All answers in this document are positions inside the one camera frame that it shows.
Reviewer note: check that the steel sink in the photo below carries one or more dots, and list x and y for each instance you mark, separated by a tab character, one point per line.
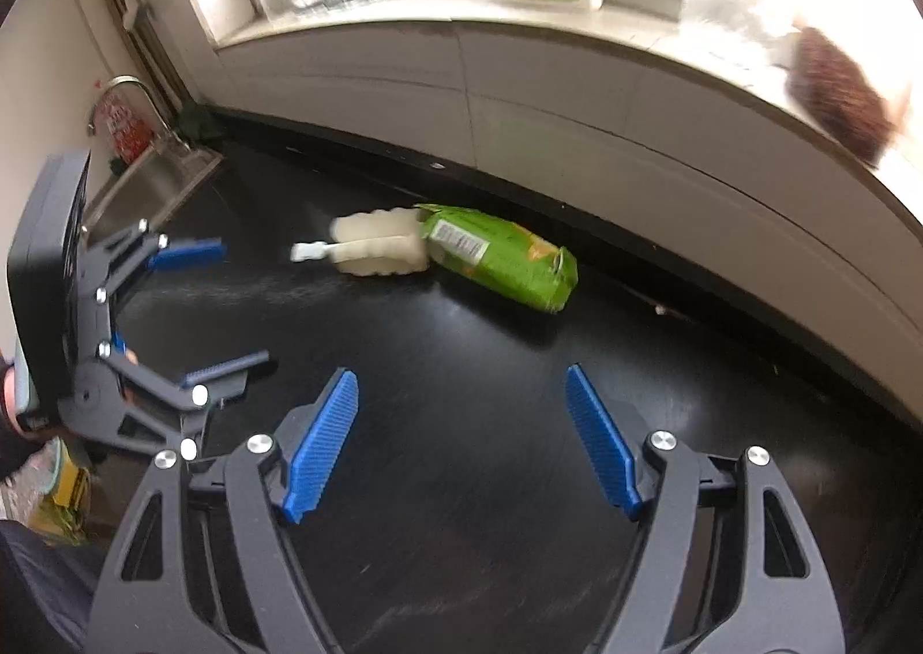
151	189

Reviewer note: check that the white foam brush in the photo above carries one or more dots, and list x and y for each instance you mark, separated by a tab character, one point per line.
377	243

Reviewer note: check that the jar of red beans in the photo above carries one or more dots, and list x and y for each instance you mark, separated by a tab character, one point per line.
832	89

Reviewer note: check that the operator right hand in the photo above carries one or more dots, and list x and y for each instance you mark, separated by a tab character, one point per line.
16	389

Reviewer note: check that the chrome faucet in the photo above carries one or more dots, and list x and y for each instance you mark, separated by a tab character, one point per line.
138	94

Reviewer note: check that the green snack bag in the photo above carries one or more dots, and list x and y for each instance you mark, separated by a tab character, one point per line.
499	255

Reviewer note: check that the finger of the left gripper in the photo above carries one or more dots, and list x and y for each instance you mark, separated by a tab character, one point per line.
193	398
112	267

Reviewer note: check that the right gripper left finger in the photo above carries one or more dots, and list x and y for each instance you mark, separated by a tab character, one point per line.
200	562

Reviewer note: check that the red packet by faucet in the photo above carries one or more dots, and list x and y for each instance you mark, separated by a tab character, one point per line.
129	133

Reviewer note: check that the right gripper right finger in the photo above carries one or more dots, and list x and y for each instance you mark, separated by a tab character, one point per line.
766	587

